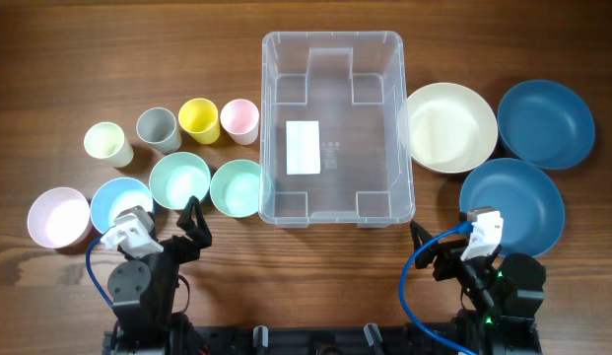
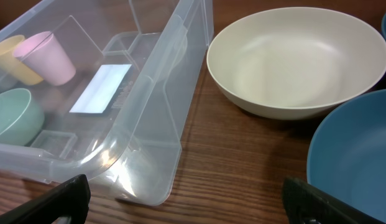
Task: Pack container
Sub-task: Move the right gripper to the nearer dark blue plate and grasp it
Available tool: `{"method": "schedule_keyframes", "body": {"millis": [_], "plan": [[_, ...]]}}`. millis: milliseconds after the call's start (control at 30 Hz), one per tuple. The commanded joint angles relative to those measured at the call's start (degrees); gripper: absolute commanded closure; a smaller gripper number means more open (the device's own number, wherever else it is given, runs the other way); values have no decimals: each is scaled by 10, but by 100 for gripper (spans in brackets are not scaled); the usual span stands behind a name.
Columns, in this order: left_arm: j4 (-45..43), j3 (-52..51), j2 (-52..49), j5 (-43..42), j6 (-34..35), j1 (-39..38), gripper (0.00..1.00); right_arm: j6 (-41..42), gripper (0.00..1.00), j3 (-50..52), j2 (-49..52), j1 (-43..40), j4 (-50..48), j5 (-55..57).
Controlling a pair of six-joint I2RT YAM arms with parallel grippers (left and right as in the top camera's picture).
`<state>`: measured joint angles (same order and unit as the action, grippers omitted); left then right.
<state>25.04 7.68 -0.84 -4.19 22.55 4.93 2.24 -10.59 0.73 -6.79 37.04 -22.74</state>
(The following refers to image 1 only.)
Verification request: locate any pink small bowl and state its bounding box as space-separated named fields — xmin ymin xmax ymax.
xmin=27 ymin=187 xmax=93 ymax=249

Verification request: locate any pink cup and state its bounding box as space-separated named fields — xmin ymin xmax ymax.
xmin=220 ymin=99 xmax=260 ymax=145

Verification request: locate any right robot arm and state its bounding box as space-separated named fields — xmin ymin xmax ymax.
xmin=403 ymin=222 xmax=546 ymax=354

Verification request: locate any grey cup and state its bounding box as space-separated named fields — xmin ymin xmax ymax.
xmin=136 ymin=107 xmax=182 ymax=155

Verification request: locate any light blue small bowl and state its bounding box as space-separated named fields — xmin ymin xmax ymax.
xmin=91 ymin=177 xmax=155 ymax=234

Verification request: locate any clear plastic storage container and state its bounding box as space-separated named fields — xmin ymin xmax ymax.
xmin=258 ymin=31 xmax=416 ymax=228

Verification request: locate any cream bowl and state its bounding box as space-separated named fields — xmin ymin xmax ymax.
xmin=407 ymin=82 xmax=498 ymax=174

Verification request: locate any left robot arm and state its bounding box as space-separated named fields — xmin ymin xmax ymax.
xmin=102 ymin=196 xmax=212 ymax=354

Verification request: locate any cream cup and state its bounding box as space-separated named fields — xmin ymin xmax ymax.
xmin=84 ymin=122 xmax=134 ymax=168

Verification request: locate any left blue cable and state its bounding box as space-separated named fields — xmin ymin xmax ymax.
xmin=85 ymin=235 xmax=115 ymax=310

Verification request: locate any blue cable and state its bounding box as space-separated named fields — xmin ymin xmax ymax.
xmin=85 ymin=235 xmax=115 ymax=310
xmin=397 ymin=221 xmax=479 ymax=355

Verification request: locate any right blue cable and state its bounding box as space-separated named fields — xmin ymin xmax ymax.
xmin=397 ymin=221 xmax=479 ymax=355

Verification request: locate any dark blue bowl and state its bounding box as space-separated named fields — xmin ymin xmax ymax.
xmin=497 ymin=79 xmax=596 ymax=170
xmin=459 ymin=158 xmax=566 ymax=257

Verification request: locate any yellow cup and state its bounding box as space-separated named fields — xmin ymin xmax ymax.
xmin=178 ymin=98 xmax=220 ymax=144

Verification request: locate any mint small bowl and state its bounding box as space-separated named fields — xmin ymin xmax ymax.
xmin=149 ymin=152 xmax=211 ymax=210
xmin=210 ymin=160 xmax=261 ymax=218

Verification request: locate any white label in container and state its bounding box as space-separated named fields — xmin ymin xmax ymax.
xmin=286 ymin=121 xmax=321 ymax=176

